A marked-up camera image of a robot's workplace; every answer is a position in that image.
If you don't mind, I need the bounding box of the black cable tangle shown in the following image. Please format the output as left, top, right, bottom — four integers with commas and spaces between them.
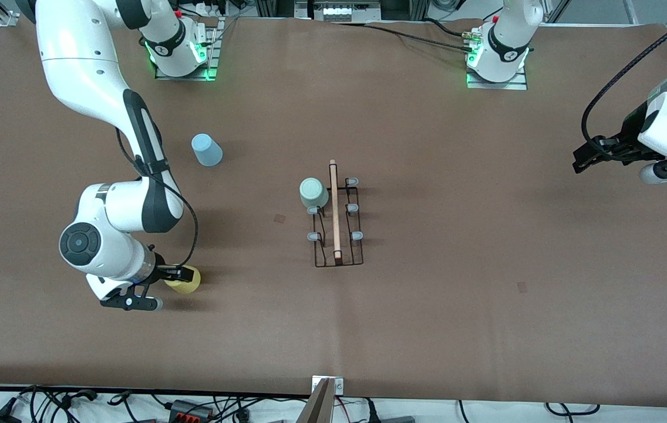
16, 385, 152, 423

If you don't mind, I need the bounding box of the aluminium frame profile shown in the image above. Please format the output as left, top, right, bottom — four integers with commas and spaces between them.
254, 0, 428, 22

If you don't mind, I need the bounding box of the black wire cup holder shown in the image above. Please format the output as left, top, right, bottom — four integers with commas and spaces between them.
308, 160, 365, 268

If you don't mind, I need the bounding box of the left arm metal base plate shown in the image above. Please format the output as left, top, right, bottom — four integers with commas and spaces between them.
466, 66, 528, 90

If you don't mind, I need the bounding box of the small metal bracket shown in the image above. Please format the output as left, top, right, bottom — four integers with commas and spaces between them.
312, 376, 345, 395

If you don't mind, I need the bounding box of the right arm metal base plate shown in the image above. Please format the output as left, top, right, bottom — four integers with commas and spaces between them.
154, 18, 221, 82

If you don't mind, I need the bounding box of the black looped floor cable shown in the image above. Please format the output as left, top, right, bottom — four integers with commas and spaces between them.
545, 402, 601, 417

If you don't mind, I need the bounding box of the long black table cable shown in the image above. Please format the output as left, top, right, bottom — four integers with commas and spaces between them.
363, 22, 475, 53

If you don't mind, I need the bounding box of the yellow plastic cup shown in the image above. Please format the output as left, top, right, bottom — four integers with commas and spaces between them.
163, 266, 201, 295

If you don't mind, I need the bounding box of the black orange connector box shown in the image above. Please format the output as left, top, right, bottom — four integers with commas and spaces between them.
168, 399, 215, 421

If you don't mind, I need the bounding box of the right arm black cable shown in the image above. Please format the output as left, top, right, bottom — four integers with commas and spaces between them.
115, 126, 199, 271

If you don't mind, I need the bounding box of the brown wooden beam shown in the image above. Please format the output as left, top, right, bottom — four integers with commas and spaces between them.
297, 379, 337, 423

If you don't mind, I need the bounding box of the light blue plastic cup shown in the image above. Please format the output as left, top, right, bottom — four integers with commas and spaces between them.
191, 133, 224, 167

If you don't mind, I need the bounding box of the short black table cable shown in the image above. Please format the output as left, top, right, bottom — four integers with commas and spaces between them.
425, 18, 475, 39

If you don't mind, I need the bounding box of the brown table cover sheet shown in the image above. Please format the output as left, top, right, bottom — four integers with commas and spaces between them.
0, 16, 667, 406

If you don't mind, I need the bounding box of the left arm braided black cable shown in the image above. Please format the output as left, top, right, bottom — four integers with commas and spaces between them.
581, 3, 667, 162

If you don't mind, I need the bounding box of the mint green plastic cup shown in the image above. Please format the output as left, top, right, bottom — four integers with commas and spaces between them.
299, 177, 330, 210

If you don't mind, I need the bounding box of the white device with slots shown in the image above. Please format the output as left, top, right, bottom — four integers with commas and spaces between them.
310, 2, 381, 23

